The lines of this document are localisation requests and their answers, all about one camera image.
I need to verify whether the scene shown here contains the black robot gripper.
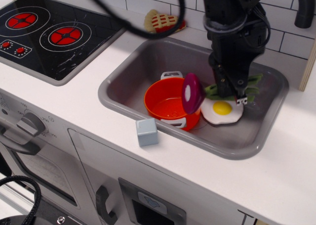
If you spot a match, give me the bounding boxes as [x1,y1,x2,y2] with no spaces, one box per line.
[207,27,268,106]

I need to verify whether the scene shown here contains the purple toy beet green leaves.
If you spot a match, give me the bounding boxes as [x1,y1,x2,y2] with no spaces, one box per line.
[181,72,264,114]

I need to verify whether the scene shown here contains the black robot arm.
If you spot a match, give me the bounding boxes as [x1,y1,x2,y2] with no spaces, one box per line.
[203,0,271,105]

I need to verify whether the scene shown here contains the orange toy pot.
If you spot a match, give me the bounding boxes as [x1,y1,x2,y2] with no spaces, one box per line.
[144,71,200,131]

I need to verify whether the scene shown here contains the grey toy sink basin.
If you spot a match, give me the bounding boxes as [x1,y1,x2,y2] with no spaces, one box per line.
[98,38,289,160]

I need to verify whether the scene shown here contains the toy fried egg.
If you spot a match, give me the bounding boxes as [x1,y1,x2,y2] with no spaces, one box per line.
[200,98,244,125]

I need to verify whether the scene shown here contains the wooden side panel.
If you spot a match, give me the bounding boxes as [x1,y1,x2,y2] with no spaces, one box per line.
[298,40,316,91]

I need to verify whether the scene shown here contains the black toy faucet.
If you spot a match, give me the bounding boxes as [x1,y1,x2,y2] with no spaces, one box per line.
[294,0,316,29]

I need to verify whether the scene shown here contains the toy pie slice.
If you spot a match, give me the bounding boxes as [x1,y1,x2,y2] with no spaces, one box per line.
[144,9,179,34]

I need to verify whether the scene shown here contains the light blue wooden cube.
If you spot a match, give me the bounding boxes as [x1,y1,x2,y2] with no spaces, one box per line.
[136,118,158,146]

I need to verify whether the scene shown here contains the black toy stove top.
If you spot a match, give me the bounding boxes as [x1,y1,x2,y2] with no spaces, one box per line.
[0,0,124,86]

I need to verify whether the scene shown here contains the toy oven door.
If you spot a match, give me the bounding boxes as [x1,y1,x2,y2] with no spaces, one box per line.
[0,137,101,225]

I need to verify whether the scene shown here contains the grey oven knob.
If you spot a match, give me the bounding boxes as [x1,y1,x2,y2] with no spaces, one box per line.
[16,112,45,137]

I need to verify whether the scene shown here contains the black braided cable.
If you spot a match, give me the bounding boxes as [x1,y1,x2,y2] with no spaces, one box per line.
[81,0,186,40]

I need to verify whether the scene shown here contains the dark grey cabinet handle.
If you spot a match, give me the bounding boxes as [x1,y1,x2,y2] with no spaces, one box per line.
[95,186,118,225]

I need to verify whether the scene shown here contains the grey oven door handle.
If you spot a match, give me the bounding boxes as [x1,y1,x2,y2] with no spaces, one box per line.
[0,126,41,155]

